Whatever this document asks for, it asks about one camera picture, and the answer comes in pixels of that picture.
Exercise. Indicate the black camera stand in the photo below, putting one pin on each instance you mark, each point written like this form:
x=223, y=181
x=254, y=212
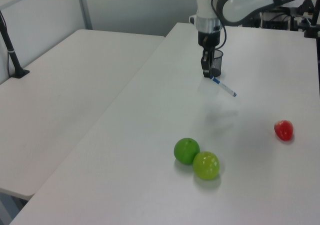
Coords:
x=312, y=22

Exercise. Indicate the blue and white marker pen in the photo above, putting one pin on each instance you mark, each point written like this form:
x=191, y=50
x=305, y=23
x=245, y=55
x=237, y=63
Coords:
x=225, y=87

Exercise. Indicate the black pole with base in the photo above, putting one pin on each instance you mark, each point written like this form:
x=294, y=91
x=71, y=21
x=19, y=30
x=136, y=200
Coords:
x=11, y=52

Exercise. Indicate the black electronic equipment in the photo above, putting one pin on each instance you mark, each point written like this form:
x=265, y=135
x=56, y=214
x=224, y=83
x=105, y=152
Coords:
x=277, y=21

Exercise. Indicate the black mesh pen cup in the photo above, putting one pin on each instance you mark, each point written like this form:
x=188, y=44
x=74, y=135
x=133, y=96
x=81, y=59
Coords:
x=218, y=63

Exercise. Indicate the dark green apple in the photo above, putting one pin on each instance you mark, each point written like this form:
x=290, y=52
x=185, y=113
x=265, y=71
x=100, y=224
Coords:
x=185, y=150

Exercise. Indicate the red toy fruit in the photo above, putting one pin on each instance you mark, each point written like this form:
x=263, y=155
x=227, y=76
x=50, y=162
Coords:
x=283, y=130

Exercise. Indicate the grey metal partition post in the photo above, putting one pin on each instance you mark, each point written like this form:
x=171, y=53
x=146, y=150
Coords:
x=84, y=7

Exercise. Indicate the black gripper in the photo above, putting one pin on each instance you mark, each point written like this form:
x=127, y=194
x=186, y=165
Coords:
x=209, y=38

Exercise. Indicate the yellow-green apple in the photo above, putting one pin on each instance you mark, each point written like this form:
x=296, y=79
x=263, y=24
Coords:
x=206, y=166

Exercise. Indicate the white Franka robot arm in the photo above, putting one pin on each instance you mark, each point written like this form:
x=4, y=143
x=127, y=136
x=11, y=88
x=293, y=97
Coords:
x=207, y=2

